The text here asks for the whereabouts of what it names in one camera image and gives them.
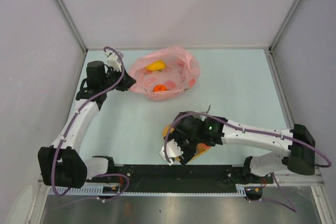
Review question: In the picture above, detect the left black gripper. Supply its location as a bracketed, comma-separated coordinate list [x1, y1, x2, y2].
[100, 65, 135, 92]

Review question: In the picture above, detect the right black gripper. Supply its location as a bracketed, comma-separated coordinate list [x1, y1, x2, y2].
[164, 130, 200, 165]

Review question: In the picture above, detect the woven bamboo tray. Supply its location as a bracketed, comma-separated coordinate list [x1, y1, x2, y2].
[163, 130, 207, 165]

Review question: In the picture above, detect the fake orange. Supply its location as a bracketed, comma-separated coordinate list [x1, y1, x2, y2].
[162, 125, 174, 138]

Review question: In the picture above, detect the fake small tangerine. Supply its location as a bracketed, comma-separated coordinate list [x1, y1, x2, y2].
[152, 84, 168, 92]

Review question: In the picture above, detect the pink plastic bag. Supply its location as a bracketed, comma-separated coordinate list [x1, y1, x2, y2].
[129, 46, 201, 101]

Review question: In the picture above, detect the fake yellow fruit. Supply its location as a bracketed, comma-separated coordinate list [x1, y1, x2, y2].
[145, 60, 166, 71]

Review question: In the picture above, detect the fake peach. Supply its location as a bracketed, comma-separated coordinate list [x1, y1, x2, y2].
[197, 143, 211, 153]

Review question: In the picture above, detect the fake green melon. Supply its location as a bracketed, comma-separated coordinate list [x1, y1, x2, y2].
[186, 105, 211, 120]

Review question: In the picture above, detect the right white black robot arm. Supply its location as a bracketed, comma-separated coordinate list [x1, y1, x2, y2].
[159, 112, 316, 183]

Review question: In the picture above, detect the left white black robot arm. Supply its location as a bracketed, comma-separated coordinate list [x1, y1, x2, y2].
[37, 60, 136, 188]

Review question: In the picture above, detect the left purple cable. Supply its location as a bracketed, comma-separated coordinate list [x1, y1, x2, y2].
[51, 46, 130, 204]

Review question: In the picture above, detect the purple cable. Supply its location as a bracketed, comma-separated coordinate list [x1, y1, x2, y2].
[51, 46, 130, 204]
[164, 112, 332, 213]

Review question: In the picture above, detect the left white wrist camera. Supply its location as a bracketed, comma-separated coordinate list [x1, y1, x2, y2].
[104, 51, 124, 72]

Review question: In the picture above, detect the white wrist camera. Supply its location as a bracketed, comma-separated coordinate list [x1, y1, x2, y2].
[104, 51, 124, 72]
[159, 140, 184, 166]

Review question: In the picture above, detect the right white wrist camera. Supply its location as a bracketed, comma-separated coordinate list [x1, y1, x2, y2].
[159, 140, 184, 166]

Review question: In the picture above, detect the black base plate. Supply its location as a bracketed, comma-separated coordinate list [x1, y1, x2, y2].
[86, 165, 274, 194]

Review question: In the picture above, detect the white slotted cable duct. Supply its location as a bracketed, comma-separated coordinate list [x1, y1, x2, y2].
[48, 185, 249, 197]

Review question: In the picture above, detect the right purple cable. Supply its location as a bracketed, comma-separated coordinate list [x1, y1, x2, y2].
[164, 112, 332, 213]

